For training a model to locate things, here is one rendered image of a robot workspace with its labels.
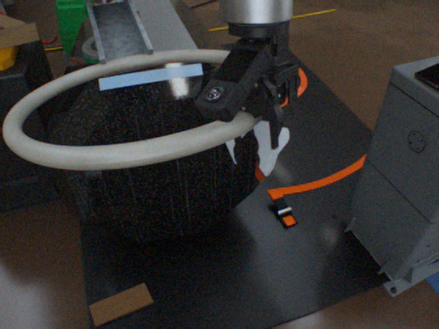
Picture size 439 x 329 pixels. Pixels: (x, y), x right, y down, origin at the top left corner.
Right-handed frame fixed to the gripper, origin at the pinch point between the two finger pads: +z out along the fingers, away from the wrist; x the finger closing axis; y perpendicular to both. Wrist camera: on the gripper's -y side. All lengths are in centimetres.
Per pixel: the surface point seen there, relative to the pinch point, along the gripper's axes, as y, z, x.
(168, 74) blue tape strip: 38, 8, 60
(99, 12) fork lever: 23, -14, 70
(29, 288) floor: -20, 93, 105
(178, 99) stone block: 36, 15, 55
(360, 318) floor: 62, 101, -10
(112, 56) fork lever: 12, -6, 50
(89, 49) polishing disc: 25, -1, 85
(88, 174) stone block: 11, 39, 79
